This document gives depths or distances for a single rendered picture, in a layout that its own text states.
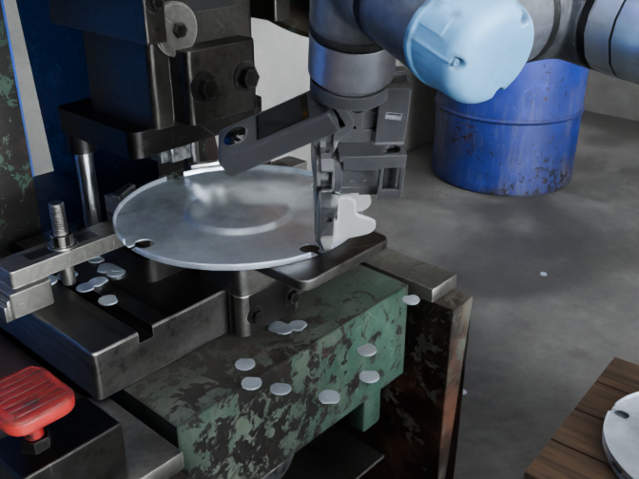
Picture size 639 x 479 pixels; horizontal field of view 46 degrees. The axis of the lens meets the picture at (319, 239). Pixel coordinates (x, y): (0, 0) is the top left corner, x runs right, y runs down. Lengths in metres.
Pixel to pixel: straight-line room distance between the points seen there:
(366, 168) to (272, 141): 0.09
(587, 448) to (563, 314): 1.06
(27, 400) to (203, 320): 0.28
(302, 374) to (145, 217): 0.26
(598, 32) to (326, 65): 0.21
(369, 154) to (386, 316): 0.37
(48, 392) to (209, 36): 0.42
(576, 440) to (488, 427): 0.57
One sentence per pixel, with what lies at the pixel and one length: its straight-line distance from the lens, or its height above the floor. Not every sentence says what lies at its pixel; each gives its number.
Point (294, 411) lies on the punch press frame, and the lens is 0.92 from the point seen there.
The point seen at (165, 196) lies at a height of 0.78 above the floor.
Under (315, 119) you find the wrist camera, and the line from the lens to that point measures 0.66.
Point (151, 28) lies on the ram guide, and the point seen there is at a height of 1.01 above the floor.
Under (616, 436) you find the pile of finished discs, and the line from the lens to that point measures 1.27.
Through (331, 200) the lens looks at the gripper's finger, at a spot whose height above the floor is 0.87.
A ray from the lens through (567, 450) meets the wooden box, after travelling 1.25.
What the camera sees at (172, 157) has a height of 0.83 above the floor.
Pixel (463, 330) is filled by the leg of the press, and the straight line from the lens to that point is 1.06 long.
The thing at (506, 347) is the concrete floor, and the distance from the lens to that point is 2.09.
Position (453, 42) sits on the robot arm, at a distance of 0.49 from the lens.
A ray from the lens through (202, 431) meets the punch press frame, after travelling 0.81.
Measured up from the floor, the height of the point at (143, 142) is 0.88.
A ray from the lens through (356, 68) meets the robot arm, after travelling 0.62.
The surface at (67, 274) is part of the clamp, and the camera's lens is 0.92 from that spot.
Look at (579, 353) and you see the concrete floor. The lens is 2.12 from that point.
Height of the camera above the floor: 1.14
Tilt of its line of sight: 26 degrees down
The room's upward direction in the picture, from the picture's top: straight up
